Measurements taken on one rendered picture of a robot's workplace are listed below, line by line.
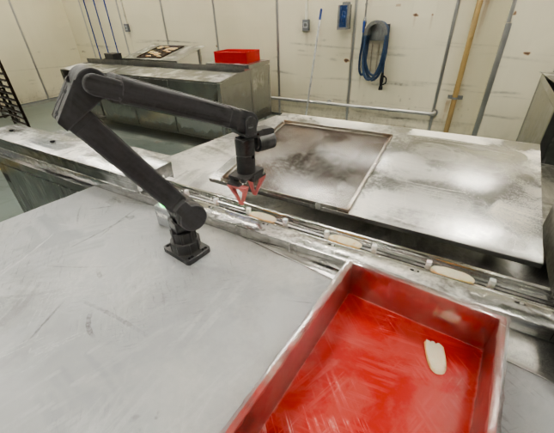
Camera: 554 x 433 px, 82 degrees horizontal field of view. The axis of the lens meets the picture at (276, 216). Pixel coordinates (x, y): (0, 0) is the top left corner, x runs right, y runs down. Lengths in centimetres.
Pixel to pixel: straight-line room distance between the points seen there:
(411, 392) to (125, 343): 59
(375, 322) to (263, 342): 25
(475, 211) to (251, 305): 69
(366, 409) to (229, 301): 38
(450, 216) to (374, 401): 58
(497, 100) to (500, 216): 319
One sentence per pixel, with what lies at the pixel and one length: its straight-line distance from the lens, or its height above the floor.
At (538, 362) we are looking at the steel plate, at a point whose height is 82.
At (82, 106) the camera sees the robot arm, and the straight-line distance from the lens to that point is 74.
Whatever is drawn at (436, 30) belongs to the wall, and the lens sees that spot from 446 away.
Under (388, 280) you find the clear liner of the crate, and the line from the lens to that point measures 75.
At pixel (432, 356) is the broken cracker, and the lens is 75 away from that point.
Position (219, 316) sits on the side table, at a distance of 79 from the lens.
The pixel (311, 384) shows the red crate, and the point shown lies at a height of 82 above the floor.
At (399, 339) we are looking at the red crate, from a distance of 77.
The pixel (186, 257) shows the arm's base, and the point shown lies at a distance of 95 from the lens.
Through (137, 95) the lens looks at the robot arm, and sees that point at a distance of 78.
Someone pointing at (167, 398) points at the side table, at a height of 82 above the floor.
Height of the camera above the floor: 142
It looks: 33 degrees down
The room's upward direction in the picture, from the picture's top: 2 degrees counter-clockwise
